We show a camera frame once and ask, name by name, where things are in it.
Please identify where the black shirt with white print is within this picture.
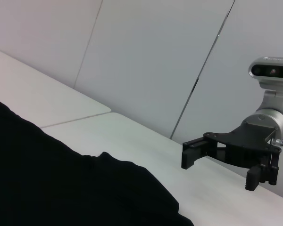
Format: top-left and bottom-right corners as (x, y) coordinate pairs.
(0, 95), (194, 226)

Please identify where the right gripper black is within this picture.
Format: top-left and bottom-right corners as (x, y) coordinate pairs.
(181, 123), (283, 191)

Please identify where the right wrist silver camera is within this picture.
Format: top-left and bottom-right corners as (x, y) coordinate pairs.
(248, 56), (283, 111)

